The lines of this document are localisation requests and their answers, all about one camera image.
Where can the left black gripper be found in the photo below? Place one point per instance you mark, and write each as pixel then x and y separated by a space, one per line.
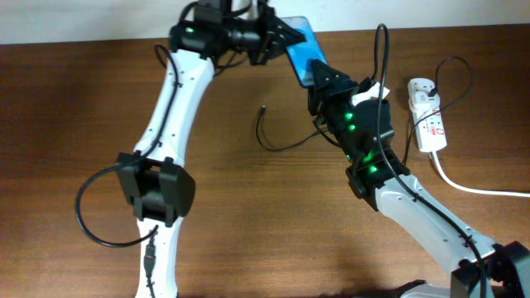
pixel 272 44

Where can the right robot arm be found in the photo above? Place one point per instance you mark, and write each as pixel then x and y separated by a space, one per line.
pixel 358 116

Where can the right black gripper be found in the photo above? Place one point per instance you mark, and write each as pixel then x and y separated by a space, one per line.
pixel 329 94

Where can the white power strip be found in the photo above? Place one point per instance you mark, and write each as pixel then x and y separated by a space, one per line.
pixel 430 131

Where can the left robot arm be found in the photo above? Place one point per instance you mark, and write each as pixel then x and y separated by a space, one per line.
pixel 153 177

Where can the white USB charger plug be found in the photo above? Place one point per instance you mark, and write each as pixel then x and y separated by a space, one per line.
pixel 420 99

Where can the blue Samsung Galaxy smartphone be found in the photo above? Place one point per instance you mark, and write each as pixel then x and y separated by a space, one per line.
pixel 302 54

